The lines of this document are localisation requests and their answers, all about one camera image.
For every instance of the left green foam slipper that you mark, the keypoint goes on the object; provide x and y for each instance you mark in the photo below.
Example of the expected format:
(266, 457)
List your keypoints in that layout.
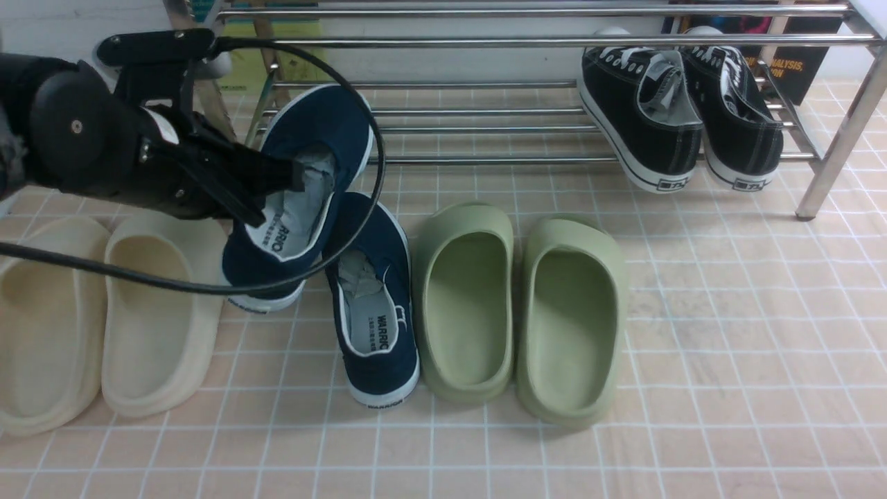
(462, 260)

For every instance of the black canvas sneaker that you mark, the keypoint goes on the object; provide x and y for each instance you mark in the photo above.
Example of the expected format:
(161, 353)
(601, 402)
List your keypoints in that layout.
(638, 97)
(742, 142)

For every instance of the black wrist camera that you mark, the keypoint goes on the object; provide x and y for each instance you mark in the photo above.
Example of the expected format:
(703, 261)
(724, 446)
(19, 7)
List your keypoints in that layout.
(159, 59)

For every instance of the cream foam slipper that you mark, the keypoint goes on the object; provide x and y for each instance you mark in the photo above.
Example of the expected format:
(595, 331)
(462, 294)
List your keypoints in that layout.
(52, 333)
(159, 343)

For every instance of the left black canvas sneaker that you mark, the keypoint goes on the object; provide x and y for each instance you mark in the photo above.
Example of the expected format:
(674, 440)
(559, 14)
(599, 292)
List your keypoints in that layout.
(638, 97)

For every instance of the stainless steel shoe rack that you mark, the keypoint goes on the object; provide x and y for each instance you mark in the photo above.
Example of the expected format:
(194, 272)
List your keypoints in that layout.
(489, 45)

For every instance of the right cream foam slipper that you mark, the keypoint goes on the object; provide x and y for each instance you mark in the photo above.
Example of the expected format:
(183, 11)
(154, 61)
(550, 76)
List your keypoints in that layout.
(159, 343)

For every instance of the right green foam slipper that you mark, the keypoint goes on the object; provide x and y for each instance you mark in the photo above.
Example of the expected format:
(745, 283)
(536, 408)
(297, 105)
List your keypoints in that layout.
(575, 298)

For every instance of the right black canvas sneaker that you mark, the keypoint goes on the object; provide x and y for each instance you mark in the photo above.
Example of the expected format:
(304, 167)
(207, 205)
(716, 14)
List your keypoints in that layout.
(742, 142)

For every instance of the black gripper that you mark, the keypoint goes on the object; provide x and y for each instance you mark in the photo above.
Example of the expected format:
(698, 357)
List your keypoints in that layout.
(85, 141)

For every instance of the green foam slipper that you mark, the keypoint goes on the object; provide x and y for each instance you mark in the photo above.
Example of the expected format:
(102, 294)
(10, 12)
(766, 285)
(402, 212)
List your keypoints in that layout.
(575, 298)
(462, 260)

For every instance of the yellow green book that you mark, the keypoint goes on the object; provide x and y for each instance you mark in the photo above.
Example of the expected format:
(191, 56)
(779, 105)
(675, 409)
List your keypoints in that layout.
(248, 73)

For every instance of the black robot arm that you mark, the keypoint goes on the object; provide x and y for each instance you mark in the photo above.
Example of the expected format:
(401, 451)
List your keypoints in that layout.
(15, 124)

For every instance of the navy canvas shoe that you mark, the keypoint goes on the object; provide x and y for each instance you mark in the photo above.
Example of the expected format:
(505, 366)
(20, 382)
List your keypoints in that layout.
(326, 130)
(371, 287)

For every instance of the black book orange text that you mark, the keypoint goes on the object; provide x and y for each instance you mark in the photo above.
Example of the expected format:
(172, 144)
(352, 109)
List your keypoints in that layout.
(793, 67)

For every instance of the left cream foam slipper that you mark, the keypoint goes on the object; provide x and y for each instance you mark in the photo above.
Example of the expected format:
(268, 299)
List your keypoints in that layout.
(52, 333)

